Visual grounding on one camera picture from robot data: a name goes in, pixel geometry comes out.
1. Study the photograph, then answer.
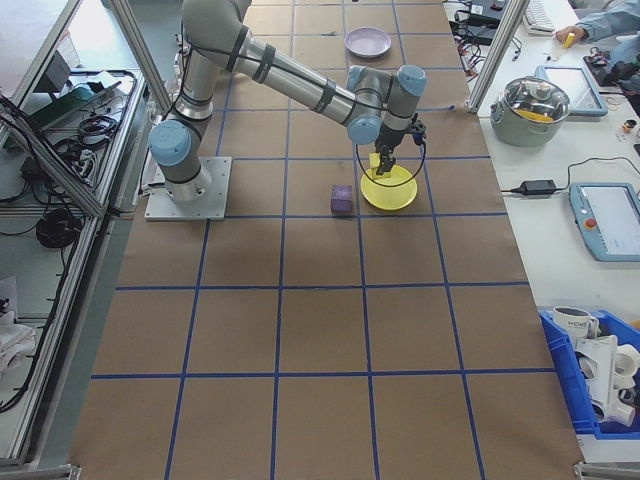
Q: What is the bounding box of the yellow sponge block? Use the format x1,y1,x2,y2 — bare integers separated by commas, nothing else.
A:
368,153,392,180

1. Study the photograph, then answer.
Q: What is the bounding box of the purple sponge block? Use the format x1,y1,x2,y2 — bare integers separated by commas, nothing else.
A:
330,184,356,217

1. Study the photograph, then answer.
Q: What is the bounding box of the light blue sleeved forearm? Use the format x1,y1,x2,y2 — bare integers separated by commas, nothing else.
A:
574,0,640,44

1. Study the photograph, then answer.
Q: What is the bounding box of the bystander hand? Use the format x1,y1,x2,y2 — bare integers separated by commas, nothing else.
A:
553,25,587,44

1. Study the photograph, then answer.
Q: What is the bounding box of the yellow round plate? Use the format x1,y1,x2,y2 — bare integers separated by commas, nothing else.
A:
360,166,419,213

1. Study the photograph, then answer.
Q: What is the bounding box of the light purple round plate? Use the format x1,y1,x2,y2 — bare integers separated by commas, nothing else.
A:
344,27,394,60

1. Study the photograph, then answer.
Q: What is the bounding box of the grey-green cooking pot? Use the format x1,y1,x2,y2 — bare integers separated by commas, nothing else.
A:
489,97,569,148

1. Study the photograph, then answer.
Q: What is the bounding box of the black electronics box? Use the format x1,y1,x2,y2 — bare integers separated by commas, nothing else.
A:
467,0,507,24
452,19,497,47

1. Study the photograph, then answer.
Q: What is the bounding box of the steel rimmed glass pot lid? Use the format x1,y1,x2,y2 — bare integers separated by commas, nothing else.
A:
502,75,572,124

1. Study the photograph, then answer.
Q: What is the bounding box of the white keyboard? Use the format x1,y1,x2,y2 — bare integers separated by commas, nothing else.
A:
522,0,557,35

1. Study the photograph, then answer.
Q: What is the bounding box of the light blue teach pendant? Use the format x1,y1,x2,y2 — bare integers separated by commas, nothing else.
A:
568,182,640,261
534,64,610,119

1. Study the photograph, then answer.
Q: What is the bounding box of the black gadget pile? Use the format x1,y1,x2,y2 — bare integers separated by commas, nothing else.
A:
584,47,640,89

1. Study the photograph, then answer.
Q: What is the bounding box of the white printed mug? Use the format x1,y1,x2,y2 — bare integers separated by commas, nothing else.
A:
552,306,600,342

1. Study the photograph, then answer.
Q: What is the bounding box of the blue plastic bin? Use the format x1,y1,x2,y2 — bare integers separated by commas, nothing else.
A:
538,309,640,441

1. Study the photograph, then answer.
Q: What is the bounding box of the white PVC pipe fitting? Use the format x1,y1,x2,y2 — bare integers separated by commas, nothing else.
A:
574,333,622,416
613,344,640,389
592,398,640,426

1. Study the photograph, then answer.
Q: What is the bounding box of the green circuit board device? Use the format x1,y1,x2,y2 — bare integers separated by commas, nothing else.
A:
27,84,124,132

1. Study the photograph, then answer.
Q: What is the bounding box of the grey box device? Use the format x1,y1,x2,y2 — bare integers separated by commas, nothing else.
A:
33,49,74,94

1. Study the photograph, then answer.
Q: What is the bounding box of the white crumpled cloth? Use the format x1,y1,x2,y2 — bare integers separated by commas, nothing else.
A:
0,273,37,371

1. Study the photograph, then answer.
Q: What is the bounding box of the aluminium upright post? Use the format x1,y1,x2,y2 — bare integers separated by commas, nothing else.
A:
466,0,527,117

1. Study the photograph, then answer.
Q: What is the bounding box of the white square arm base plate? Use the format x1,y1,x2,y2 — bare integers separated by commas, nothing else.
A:
144,156,233,222

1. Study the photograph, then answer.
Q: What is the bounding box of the black adapter cable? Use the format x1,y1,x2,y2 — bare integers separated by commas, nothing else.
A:
501,156,640,194

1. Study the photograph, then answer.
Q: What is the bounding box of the V-shaped metal bar frame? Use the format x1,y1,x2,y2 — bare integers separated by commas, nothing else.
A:
0,0,174,466

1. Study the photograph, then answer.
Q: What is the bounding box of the black cable bundle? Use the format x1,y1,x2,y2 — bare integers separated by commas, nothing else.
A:
52,113,119,169

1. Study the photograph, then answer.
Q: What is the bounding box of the black coiled cable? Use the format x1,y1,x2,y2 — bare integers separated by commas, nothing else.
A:
35,208,77,250

